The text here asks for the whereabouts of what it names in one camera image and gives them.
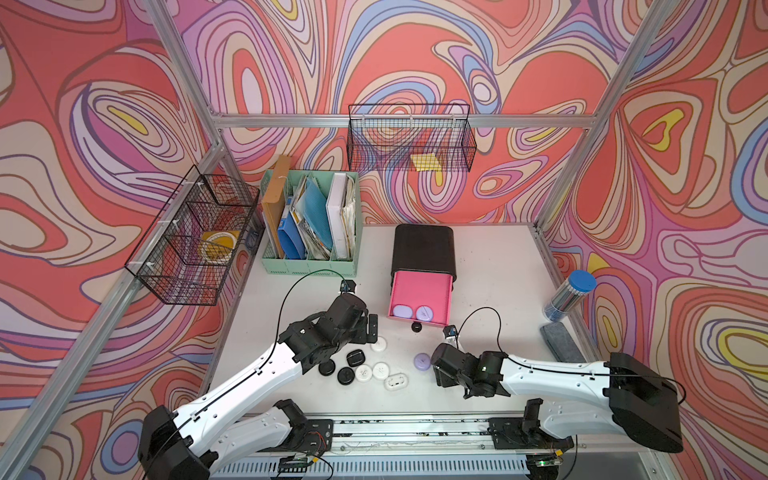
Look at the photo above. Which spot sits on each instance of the black round earphone case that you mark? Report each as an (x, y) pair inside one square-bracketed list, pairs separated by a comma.
[(346, 376), (327, 368)]

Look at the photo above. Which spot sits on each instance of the teal plastic folder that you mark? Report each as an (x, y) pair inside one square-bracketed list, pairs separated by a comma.
[(312, 206)]

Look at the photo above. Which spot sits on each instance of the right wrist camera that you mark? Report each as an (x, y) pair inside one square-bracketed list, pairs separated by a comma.
[(451, 335)]

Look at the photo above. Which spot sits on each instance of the blue folder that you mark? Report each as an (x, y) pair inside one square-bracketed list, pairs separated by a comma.
[(290, 239)]

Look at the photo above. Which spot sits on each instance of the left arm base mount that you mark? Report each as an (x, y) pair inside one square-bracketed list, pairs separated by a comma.
[(314, 437)]

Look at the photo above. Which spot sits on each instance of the blue capped clear tube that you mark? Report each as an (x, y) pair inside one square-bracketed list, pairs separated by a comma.
[(569, 294)]

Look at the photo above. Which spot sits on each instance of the black wire basket left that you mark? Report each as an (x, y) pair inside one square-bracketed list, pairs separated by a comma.
[(167, 260)]

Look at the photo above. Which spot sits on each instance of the black wire basket back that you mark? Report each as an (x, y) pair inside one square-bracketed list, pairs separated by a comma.
[(382, 136)]

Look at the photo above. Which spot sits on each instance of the brown cardboard folder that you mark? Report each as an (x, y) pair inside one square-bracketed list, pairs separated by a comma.
[(274, 199)]

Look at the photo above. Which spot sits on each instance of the white binder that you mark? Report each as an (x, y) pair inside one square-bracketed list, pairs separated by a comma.
[(334, 208)]

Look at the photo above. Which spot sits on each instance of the green file organizer box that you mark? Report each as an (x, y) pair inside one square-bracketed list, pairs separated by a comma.
[(347, 268)]

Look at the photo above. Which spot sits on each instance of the yellow sticky note pad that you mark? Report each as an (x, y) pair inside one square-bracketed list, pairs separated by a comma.
[(426, 162)]

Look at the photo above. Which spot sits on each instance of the grey eraser block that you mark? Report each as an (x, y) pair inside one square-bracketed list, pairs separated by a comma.
[(561, 344)]

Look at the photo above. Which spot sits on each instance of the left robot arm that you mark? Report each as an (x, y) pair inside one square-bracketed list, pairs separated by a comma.
[(211, 432)]

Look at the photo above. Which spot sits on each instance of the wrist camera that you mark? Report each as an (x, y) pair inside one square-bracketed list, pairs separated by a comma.
[(347, 286), (451, 335)]

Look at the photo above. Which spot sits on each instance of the purple oval earphone case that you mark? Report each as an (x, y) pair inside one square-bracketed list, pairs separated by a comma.
[(402, 311)]

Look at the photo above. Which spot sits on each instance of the pink top drawer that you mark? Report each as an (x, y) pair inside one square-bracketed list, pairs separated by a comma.
[(420, 288)]

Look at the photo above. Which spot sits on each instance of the black square earphone case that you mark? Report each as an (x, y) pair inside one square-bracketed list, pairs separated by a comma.
[(355, 358)]

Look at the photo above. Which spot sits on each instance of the black drawer cabinet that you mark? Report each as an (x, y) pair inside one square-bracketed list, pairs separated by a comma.
[(424, 248)]

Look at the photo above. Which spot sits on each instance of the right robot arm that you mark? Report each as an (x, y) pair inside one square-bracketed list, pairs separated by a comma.
[(617, 396)]

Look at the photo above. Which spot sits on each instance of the black wire basket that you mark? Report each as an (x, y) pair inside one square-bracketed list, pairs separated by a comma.
[(382, 136), (167, 260)]

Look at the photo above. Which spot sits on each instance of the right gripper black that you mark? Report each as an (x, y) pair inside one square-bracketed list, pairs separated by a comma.
[(442, 379)]

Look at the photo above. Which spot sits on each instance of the white oblong earphone case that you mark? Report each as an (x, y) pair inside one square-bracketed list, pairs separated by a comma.
[(396, 382)]

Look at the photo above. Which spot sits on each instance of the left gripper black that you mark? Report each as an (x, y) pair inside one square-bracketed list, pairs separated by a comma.
[(363, 335)]

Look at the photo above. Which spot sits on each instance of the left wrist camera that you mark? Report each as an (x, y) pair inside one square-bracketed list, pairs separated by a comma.
[(347, 286)]

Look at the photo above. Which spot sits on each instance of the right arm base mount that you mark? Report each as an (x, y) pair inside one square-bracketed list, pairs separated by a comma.
[(517, 433)]

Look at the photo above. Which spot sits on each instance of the yellow tape roll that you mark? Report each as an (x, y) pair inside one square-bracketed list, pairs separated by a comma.
[(217, 247)]

